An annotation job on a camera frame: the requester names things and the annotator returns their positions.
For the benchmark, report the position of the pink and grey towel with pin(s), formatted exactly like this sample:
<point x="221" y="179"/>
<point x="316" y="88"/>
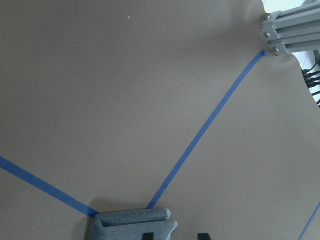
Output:
<point x="131" y="224"/>

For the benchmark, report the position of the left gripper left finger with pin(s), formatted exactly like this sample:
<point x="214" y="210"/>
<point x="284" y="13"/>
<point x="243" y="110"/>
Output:
<point x="148" y="236"/>

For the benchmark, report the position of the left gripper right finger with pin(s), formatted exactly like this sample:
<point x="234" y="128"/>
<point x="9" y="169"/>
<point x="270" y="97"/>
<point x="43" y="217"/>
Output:
<point x="203" y="236"/>

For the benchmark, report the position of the aluminium frame post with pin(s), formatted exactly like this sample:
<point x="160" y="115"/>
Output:
<point x="293" y="30"/>

